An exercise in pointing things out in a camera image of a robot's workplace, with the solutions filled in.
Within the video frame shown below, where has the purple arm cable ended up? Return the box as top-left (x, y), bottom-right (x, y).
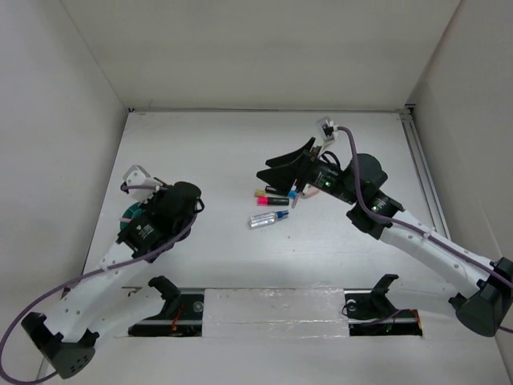
top-left (0, 182), bottom-right (197, 383)
top-left (336, 126), bottom-right (513, 334)

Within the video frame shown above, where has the black pink marker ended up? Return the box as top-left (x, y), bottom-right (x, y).
top-left (256, 197), bottom-right (290, 206)

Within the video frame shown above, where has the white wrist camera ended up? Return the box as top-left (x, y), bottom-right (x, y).
top-left (316, 116), bottom-right (338, 146)
top-left (120, 164), bottom-right (162, 203)

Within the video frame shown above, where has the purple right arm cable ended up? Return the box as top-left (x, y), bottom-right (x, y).
top-left (336, 126), bottom-right (513, 334)

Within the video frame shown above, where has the aluminium rail right edge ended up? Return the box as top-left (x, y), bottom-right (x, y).
top-left (398, 104), bottom-right (452, 240)

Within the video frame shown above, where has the clear blue-tipped pen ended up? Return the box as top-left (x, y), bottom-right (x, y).
top-left (248, 210), bottom-right (289, 229)

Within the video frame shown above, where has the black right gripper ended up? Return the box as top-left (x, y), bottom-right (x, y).
top-left (256, 137), bottom-right (359, 205)

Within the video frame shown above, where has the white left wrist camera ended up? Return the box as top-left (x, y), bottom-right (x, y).
top-left (120, 164), bottom-right (162, 203)

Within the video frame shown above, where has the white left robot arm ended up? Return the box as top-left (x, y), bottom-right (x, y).
top-left (22, 180), bottom-right (204, 379)

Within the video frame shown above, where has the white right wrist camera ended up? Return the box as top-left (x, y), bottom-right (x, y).
top-left (316, 116), bottom-right (338, 146)

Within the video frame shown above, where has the teal plastic cup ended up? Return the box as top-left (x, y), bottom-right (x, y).
top-left (119, 203), bottom-right (143, 230)

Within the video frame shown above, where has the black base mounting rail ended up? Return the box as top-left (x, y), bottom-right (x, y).
top-left (128, 288), bottom-right (423, 339)

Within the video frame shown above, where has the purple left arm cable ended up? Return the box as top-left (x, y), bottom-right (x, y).
top-left (0, 182), bottom-right (197, 383)

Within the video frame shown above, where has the pink clear pen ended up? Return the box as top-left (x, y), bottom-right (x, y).
top-left (291, 180), bottom-right (302, 209)

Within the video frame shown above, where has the black blue yellow marker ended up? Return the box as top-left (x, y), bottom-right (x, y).
top-left (265, 186), bottom-right (297, 199)

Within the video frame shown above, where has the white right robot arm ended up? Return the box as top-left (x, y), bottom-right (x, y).
top-left (256, 140), bottom-right (512, 337)

